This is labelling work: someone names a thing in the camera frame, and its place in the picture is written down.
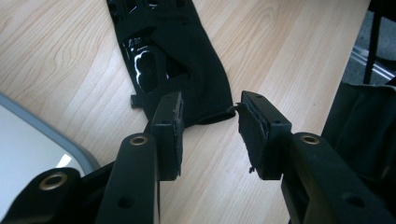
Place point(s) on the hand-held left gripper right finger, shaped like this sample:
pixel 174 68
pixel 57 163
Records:
pixel 264 137

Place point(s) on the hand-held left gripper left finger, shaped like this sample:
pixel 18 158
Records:
pixel 168 137

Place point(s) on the black glove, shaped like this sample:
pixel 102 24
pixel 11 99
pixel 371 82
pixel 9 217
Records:
pixel 193 56

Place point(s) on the grey plastic bin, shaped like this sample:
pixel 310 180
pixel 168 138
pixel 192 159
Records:
pixel 28 146

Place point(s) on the black curtain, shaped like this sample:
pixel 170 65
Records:
pixel 361 130

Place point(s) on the black metal stand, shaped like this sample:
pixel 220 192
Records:
pixel 373 40

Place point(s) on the metal floor rail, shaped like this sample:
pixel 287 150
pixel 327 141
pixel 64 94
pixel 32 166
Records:
pixel 370 63

